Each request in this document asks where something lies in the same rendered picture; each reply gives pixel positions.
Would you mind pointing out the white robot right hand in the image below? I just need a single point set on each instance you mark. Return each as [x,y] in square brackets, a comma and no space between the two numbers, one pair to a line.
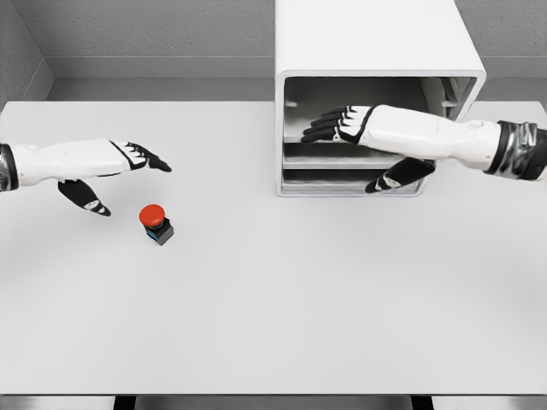
[397,128]

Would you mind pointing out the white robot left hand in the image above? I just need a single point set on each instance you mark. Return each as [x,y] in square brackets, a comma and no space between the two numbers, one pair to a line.
[96,160]

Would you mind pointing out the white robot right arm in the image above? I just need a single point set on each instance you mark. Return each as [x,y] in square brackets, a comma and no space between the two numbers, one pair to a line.
[483,143]

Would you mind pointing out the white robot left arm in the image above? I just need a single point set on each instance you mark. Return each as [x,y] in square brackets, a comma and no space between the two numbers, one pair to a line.
[30,166]

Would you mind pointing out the white tabletop storage cabinet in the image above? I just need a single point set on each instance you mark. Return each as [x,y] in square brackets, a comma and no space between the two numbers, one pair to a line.
[367,38]

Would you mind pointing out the grey cabinet drawer tray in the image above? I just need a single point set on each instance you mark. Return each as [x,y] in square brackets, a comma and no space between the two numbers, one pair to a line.
[295,138]
[325,160]
[325,180]

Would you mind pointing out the red button load switch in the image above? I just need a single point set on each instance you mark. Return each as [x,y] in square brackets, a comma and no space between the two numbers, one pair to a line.
[154,218]

